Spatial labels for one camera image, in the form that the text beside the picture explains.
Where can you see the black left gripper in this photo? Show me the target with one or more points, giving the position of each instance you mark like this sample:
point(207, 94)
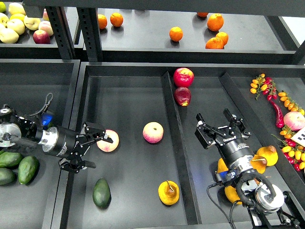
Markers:
point(70, 146)

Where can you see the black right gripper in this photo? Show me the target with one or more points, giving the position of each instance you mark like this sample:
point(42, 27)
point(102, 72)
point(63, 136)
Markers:
point(229, 140)

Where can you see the dark green avocado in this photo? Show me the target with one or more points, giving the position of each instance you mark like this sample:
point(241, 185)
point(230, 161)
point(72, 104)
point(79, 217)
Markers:
point(101, 193)

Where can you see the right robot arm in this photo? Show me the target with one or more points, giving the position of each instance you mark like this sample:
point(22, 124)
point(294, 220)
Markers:
point(268, 207)

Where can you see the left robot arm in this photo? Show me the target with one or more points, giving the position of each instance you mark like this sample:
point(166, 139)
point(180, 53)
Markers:
point(14, 128)

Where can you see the yellow pear with brown spot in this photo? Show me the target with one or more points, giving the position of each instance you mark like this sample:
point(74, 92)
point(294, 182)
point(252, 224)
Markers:
point(259, 163)

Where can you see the green avocado front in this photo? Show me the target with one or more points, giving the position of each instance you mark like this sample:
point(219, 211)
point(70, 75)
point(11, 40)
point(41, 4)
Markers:
point(27, 169)

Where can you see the green avocado middle left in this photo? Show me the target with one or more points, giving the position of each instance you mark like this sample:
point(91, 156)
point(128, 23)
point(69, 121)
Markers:
point(10, 159)

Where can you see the green avocado lower left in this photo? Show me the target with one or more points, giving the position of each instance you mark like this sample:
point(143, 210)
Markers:
point(6, 176)

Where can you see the pink apple left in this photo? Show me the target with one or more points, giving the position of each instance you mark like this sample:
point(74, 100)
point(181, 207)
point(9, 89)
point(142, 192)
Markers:
point(106, 146)

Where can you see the pink apple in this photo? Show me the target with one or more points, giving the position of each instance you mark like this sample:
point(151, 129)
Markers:
point(106, 146)
point(153, 132)

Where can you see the dark red apple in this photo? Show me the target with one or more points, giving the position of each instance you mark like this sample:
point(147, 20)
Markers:
point(182, 96)

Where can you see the bright red apple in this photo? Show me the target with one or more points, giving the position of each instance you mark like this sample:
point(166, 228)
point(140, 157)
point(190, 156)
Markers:
point(183, 77)

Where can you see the cherry tomato bunch upper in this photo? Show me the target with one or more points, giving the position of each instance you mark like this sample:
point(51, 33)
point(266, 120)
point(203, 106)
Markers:
point(265, 86)

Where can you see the cherry tomato bunch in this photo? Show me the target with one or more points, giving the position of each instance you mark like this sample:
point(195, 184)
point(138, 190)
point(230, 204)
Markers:
point(294, 152)
point(265, 86)

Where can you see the pink apple centre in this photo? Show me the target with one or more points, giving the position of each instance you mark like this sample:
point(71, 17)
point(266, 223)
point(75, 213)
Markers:
point(153, 132)

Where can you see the red chili pepper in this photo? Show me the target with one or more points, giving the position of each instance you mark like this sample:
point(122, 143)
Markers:
point(279, 115)

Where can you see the black centre tray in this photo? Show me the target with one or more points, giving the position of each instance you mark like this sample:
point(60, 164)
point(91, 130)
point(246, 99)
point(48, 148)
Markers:
point(124, 97)

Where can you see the black tray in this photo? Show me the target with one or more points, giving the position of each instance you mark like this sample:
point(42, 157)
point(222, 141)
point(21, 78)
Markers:
point(24, 84)
point(124, 97)

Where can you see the black tray divider left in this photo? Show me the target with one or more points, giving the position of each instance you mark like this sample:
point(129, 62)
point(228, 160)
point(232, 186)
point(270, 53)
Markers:
point(185, 177)

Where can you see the black tray divider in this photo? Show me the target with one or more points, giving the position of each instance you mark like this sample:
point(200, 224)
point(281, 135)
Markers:
point(185, 177)
point(259, 117)

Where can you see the orange front right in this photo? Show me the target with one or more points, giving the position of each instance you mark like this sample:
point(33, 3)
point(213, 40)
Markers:
point(214, 43)

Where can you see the orange cherry tomato vine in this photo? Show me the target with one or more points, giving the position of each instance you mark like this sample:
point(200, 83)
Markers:
point(289, 103)

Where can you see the pink apple right edge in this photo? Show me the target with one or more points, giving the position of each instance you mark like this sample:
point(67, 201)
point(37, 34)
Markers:
point(294, 120)

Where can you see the orange small right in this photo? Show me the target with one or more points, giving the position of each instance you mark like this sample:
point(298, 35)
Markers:
point(223, 36)

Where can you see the cherry tomato bunch lower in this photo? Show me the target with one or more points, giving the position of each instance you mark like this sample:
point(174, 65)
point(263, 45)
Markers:
point(294, 152)

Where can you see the white marker tag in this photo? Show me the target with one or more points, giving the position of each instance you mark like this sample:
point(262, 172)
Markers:
point(299, 137)

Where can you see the black left tray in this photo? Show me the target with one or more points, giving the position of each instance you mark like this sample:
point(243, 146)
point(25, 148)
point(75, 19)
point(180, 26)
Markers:
point(24, 84)

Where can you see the orange centre shelf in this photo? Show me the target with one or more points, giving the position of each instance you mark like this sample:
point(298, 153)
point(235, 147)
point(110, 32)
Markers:
point(176, 34)

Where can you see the large orange upper right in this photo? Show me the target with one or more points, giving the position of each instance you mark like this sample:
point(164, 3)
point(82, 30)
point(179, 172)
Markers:
point(215, 22)

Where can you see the black tray divider right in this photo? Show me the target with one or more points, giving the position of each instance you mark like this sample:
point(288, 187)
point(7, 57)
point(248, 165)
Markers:
point(259, 117)

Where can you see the orange under top bar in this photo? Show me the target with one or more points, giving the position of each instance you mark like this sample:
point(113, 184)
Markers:
point(202, 14)

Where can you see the black left back shelf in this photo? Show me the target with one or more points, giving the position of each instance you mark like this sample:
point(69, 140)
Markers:
point(27, 49)

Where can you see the black shelf upright left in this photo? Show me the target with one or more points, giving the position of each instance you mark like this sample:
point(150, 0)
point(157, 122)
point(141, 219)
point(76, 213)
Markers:
point(61, 31)

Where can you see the black shelf upright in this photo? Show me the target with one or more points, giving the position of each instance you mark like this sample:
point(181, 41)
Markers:
point(88, 19)
point(61, 31)

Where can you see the red apple on shelf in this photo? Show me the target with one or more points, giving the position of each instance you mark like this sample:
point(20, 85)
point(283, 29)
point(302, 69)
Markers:
point(41, 37)

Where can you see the orange half hidden left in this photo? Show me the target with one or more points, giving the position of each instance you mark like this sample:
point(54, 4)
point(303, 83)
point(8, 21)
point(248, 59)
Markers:
point(102, 21)

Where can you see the black shelf upright right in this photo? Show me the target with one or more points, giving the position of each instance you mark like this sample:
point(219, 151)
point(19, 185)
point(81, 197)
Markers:
point(88, 19)

